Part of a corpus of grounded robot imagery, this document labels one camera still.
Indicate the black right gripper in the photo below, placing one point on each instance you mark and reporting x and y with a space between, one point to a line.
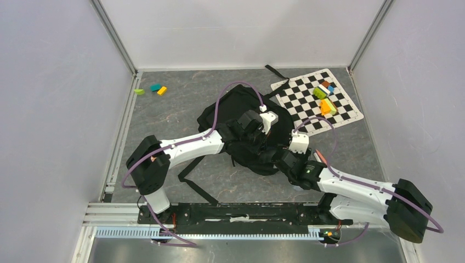
304 157

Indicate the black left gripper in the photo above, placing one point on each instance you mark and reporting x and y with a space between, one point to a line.
261 146

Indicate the black student backpack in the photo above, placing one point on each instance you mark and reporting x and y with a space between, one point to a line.
238 113

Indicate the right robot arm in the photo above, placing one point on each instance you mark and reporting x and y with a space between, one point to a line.
401 206

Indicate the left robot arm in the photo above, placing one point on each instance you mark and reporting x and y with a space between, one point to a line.
151 161

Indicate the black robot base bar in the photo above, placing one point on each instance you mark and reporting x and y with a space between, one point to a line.
242 218

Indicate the orange green block stack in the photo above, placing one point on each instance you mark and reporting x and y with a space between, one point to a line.
327 107

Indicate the black white chessboard mat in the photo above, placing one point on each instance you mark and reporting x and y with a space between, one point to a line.
298 99

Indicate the green white block stack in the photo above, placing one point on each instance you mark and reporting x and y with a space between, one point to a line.
321 92

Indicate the brown blue block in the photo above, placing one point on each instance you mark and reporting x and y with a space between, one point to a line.
328 86

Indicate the yellow toy block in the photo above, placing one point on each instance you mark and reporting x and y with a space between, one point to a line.
162 91

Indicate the teal toy block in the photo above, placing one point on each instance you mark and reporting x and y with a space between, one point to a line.
155 87

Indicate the green half-round block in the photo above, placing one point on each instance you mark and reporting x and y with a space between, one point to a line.
139 91

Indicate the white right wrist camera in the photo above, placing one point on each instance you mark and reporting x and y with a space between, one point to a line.
299 142

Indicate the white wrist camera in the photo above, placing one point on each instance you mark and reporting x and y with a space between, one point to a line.
299 142
268 119

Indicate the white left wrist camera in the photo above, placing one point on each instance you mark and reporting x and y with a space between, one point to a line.
268 119

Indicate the aluminium frame rail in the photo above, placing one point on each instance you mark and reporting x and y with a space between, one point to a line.
88 230

